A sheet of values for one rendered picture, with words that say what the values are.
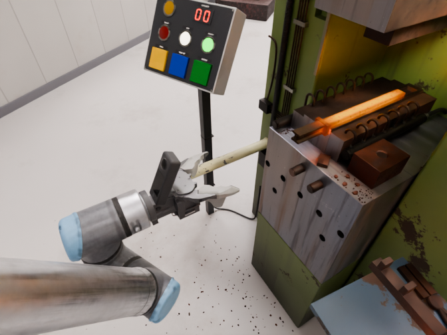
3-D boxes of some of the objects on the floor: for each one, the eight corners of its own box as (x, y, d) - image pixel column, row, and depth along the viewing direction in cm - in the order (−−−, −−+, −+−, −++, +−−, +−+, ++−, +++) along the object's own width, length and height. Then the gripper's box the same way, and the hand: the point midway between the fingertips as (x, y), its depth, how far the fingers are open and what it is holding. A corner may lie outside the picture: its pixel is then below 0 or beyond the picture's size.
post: (208, 215, 183) (198, 37, 107) (205, 211, 185) (193, 34, 110) (214, 212, 184) (207, 35, 109) (211, 208, 187) (203, 32, 111)
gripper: (135, 193, 74) (205, 165, 81) (165, 253, 62) (244, 214, 69) (127, 168, 68) (203, 140, 75) (159, 230, 56) (246, 190, 63)
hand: (223, 167), depth 70 cm, fingers open, 14 cm apart
